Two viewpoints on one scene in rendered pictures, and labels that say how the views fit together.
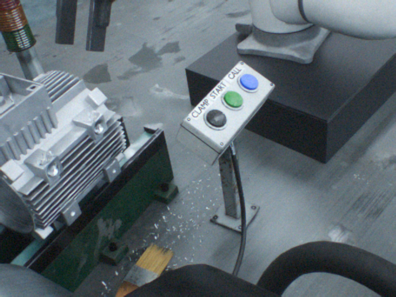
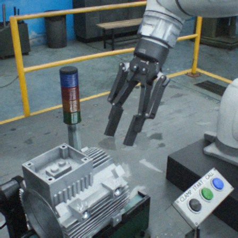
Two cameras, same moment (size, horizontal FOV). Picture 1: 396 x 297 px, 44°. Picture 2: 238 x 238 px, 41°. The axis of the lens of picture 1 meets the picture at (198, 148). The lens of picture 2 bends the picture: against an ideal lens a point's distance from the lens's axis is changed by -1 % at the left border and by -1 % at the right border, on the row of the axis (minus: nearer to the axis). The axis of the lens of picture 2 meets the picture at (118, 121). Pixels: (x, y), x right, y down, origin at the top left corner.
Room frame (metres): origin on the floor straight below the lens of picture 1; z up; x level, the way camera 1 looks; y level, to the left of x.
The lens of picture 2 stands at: (0.02, 0.08, 1.56)
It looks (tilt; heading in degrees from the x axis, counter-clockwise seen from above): 28 degrees down; 5
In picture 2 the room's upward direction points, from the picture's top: straight up
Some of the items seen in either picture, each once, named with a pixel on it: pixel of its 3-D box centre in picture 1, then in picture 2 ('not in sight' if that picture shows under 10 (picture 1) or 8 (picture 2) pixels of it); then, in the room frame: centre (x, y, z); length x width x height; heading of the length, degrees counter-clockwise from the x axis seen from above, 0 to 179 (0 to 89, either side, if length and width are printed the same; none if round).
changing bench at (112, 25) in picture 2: not in sight; (134, 33); (5.76, 0.35, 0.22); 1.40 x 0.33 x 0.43; 129
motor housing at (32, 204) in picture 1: (40, 153); (75, 197); (0.61, 0.25, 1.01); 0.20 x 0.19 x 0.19; 143
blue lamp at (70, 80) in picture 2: not in sight; (69, 77); (0.98, 0.34, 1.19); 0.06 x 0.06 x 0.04
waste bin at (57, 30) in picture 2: not in sight; (56, 29); (5.60, 1.73, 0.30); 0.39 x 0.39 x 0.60
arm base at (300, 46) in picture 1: (278, 27); (232, 142); (1.03, -0.23, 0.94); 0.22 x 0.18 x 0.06; 53
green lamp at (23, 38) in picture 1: (17, 35); (71, 114); (0.98, 0.34, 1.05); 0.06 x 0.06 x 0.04
